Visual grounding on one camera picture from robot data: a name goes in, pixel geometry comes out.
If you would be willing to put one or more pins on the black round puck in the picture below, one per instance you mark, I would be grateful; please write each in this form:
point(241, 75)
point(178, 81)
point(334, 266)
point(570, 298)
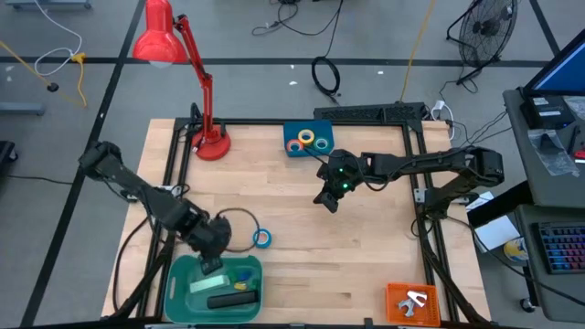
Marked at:
point(53, 87)

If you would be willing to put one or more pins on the black caster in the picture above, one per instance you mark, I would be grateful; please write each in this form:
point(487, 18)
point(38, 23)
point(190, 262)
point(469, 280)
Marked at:
point(7, 153)

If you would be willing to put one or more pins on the black box with labels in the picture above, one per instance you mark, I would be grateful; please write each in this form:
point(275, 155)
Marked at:
point(546, 114)

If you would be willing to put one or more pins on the grey cart foot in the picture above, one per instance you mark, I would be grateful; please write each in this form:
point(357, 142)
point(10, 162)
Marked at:
point(20, 109)
point(45, 4)

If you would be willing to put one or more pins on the black metal table frame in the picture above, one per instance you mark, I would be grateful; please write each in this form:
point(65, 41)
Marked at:
point(256, 122)

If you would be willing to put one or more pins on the light blue staple remover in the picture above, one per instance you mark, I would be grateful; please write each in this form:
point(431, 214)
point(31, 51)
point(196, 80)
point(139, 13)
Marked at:
point(404, 307)

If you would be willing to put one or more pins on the mint green stapler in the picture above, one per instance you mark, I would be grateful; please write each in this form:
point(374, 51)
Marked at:
point(208, 284)

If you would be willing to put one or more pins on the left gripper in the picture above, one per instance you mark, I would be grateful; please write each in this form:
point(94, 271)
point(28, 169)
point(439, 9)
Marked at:
point(208, 235)

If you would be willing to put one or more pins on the teal plastic bin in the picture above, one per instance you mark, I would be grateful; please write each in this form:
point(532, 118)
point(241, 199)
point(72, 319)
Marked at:
point(183, 301)

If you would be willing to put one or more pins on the dark blue plastic tray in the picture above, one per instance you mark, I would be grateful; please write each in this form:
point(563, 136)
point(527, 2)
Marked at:
point(290, 128)

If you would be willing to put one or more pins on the backlit keyboard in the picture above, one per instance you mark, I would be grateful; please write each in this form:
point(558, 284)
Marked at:
point(564, 249)

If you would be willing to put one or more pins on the white power adapter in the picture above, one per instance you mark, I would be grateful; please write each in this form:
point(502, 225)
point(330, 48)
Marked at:
point(439, 107)

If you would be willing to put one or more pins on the white paper sheet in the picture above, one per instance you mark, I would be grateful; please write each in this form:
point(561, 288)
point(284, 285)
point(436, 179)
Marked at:
point(496, 233)
point(484, 198)

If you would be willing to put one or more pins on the red desk lamp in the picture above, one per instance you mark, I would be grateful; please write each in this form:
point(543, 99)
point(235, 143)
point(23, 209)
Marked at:
point(160, 41)

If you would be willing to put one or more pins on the small red object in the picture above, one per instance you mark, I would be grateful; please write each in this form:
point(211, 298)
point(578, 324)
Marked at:
point(580, 154)

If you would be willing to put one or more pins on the purple staple remover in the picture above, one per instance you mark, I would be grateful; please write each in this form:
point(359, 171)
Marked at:
point(418, 298)

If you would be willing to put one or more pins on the black perforated bar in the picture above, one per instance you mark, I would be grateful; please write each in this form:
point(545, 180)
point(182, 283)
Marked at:
point(365, 112)

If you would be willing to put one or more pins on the green tape roll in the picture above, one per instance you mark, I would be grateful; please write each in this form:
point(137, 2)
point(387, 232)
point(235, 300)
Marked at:
point(327, 144)

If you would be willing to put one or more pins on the black floor fan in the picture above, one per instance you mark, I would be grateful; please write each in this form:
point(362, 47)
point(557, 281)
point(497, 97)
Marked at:
point(486, 29)

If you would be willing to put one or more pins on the orange tape roll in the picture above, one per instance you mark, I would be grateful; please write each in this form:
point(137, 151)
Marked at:
point(288, 146)

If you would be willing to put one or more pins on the small yellow stapler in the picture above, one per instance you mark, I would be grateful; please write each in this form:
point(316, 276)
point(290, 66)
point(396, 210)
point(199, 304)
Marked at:
point(241, 286)

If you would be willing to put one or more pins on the grey desk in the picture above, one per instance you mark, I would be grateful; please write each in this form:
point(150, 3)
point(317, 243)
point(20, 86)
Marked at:
point(548, 292)
point(530, 183)

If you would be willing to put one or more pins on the orange plastic basket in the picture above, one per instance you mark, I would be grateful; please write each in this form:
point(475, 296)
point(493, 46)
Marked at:
point(393, 320)

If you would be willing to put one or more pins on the black stapler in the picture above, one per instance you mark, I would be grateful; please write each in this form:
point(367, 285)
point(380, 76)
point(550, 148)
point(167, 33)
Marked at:
point(233, 300)

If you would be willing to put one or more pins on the computer monitor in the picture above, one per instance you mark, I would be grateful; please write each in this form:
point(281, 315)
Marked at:
point(564, 73)

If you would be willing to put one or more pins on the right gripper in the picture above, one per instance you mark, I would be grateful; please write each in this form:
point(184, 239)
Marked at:
point(343, 173)

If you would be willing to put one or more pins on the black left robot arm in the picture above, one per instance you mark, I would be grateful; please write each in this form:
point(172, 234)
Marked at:
point(132, 187)

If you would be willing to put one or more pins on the black pen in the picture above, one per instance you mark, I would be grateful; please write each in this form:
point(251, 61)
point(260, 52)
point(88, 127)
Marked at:
point(574, 139)

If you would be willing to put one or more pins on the blue tape roll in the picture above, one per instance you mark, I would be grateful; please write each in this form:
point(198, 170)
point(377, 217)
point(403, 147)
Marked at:
point(269, 238)

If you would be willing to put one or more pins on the clear plastic bag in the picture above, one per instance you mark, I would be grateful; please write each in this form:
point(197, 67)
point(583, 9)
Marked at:
point(555, 160)

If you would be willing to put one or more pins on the round yellow blue pad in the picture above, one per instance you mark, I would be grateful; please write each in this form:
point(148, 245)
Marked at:
point(516, 250)

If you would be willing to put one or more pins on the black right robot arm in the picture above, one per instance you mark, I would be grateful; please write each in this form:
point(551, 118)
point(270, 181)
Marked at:
point(425, 162)

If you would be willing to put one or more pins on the yellow tape roll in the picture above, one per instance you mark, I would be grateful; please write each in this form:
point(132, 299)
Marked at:
point(300, 136)

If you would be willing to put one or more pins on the small blue stapler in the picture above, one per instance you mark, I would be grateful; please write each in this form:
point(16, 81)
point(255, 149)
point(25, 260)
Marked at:
point(247, 275)

